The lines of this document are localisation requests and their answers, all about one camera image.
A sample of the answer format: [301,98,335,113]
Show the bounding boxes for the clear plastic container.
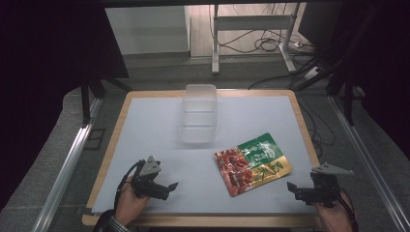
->
[179,83,219,145]

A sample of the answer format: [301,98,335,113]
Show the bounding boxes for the black floor cables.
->
[218,28,337,159]

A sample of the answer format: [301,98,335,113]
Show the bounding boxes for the red green snack packet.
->
[214,131,294,198]

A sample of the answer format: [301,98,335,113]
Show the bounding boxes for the white power strip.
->
[303,66,324,80]

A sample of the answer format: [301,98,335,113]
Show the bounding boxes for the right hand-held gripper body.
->
[307,161,355,209]

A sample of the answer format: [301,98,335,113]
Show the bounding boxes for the person's right hand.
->
[313,192,357,232]

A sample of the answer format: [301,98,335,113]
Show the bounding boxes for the white metal desk frame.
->
[211,3,302,75]

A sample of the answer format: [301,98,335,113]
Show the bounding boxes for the dark curtain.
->
[0,0,130,211]
[325,0,410,160]

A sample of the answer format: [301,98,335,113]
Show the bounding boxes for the aluminium rail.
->
[31,97,104,232]
[328,95,410,232]

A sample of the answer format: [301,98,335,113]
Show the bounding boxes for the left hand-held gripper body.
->
[130,155,162,199]

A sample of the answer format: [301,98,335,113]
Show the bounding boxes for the white cabinet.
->
[104,6,191,56]

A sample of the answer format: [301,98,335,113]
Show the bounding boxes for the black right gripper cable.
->
[337,188,360,232]

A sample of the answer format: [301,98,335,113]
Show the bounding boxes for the black metal stand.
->
[293,3,381,128]
[79,74,133,129]

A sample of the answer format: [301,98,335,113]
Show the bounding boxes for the person's left hand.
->
[114,175,151,227]

